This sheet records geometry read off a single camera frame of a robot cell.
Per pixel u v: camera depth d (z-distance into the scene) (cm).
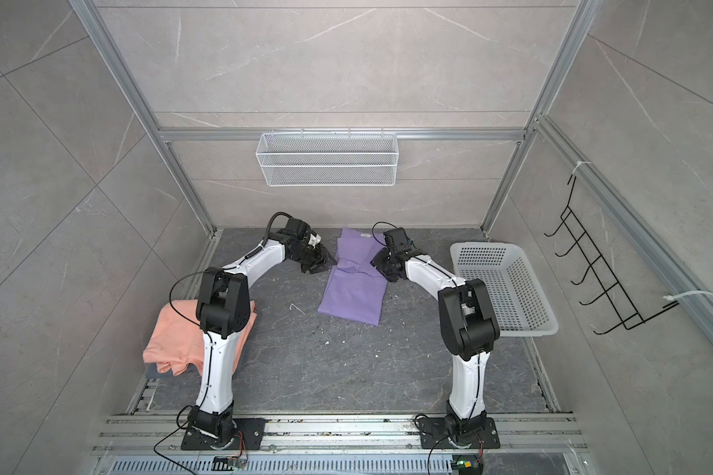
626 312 61
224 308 59
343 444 73
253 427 75
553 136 80
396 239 78
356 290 100
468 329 52
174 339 80
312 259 90
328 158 101
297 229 85
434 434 73
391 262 76
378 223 84
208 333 60
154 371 76
